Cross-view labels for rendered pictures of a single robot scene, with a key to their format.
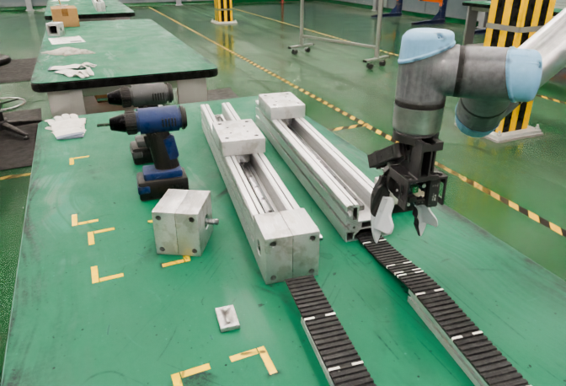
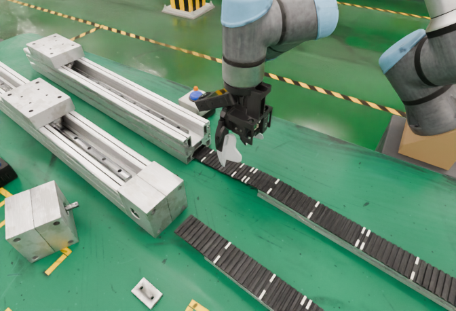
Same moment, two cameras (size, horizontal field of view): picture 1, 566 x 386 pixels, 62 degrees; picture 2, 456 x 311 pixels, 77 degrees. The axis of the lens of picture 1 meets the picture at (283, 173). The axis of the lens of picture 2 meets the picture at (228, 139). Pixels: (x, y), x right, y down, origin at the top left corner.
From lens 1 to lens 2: 37 cm
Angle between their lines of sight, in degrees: 35
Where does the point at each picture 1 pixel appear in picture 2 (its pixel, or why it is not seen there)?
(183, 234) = (53, 237)
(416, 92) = (250, 51)
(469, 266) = (273, 147)
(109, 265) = not seen: outside the picture
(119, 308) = not seen: outside the picture
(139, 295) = not seen: outside the picture
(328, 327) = (233, 258)
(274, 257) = (157, 218)
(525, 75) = (330, 18)
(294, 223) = (158, 182)
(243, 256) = (118, 220)
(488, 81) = (305, 29)
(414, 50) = (245, 13)
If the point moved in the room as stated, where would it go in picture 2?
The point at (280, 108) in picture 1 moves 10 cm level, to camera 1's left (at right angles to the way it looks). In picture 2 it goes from (59, 55) to (25, 64)
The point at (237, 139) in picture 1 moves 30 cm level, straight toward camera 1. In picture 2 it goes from (43, 108) to (93, 178)
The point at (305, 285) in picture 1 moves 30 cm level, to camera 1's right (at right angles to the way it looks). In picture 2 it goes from (193, 228) to (297, 162)
